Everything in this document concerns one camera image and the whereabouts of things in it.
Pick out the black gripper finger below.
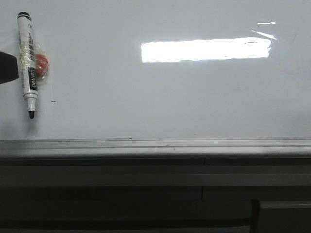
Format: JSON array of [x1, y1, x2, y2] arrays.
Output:
[[0, 51, 18, 84]]

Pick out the white black whiteboard marker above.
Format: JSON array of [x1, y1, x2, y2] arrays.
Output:
[[17, 12, 38, 119]]

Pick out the orange round magnet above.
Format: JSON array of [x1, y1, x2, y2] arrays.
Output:
[[35, 54, 49, 79]]

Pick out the white whiteboard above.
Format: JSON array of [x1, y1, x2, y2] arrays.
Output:
[[0, 0, 311, 140]]

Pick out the aluminium whiteboard tray rail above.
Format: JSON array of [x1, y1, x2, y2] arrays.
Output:
[[0, 138, 311, 159]]

